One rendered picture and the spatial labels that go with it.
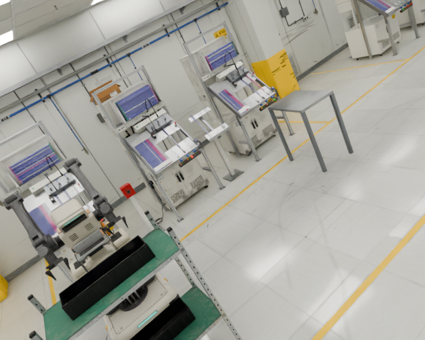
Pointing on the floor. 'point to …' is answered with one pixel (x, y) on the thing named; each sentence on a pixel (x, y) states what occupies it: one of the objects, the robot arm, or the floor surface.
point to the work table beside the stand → (293, 104)
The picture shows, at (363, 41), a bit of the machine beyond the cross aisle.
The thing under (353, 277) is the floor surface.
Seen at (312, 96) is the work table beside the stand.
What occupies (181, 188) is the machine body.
